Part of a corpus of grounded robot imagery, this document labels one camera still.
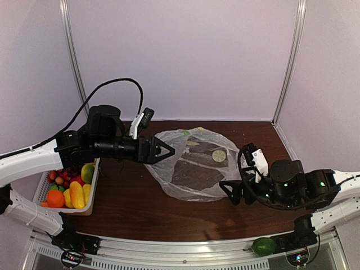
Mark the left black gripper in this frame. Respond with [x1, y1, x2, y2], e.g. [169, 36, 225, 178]
[92, 136, 176, 165]

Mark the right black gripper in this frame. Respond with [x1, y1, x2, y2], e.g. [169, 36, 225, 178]
[219, 168, 298, 211]

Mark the clear plastic bag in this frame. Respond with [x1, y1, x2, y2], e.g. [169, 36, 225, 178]
[146, 127, 241, 202]

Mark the green lime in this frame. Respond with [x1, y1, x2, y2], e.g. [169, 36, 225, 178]
[251, 237, 277, 257]

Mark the yellow green fruit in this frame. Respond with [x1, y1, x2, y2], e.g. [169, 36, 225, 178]
[80, 163, 95, 184]

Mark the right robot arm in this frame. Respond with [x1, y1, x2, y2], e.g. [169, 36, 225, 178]
[219, 160, 359, 249]

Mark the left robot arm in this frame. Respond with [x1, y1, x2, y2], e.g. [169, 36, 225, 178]
[1, 105, 176, 250]

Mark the red round fruit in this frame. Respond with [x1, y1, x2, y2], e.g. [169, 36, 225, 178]
[70, 175, 85, 186]

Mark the green round fruit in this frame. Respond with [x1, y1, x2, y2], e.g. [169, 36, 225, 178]
[49, 184, 65, 192]

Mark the white plastic basket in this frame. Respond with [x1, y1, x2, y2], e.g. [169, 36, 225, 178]
[33, 159, 100, 215]

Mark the right black cable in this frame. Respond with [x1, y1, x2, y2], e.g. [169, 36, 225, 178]
[237, 147, 310, 210]

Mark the black cable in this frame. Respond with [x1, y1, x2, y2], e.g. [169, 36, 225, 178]
[237, 147, 310, 210]
[0, 78, 144, 157]

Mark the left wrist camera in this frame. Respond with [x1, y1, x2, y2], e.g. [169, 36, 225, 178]
[129, 107, 155, 140]

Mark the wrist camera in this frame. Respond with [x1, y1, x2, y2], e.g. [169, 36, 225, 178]
[242, 143, 269, 183]
[129, 107, 155, 140]

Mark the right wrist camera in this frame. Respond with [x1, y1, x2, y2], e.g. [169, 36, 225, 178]
[242, 143, 269, 183]

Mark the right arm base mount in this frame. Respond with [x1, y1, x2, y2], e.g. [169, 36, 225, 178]
[271, 214, 318, 254]

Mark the aluminium front rail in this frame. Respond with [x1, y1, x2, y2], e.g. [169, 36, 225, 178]
[28, 227, 349, 270]

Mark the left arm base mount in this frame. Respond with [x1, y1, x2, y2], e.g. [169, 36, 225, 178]
[51, 212, 100, 255]

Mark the left black cable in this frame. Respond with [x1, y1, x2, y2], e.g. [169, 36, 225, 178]
[0, 78, 144, 157]

